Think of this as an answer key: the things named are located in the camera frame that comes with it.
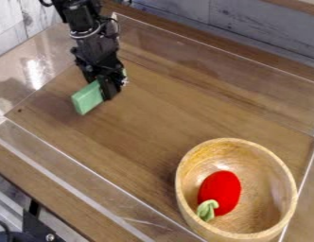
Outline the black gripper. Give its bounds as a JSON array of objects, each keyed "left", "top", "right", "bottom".
[{"left": 69, "top": 23, "right": 128, "bottom": 100}]

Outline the green rectangular block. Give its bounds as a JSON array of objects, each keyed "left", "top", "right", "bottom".
[{"left": 71, "top": 80, "right": 103, "bottom": 115}]

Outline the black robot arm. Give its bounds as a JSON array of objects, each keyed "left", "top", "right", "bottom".
[{"left": 37, "top": 0, "right": 126, "bottom": 100}]

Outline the brown wooden bowl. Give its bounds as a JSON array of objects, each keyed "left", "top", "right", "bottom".
[{"left": 174, "top": 138, "right": 297, "bottom": 242}]

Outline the red plush strawberry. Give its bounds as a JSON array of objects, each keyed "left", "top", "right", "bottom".
[{"left": 195, "top": 170, "right": 241, "bottom": 222}]

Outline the clear acrylic barrier wall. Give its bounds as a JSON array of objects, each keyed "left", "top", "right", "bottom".
[{"left": 0, "top": 17, "right": 314, "bottom": 242}]

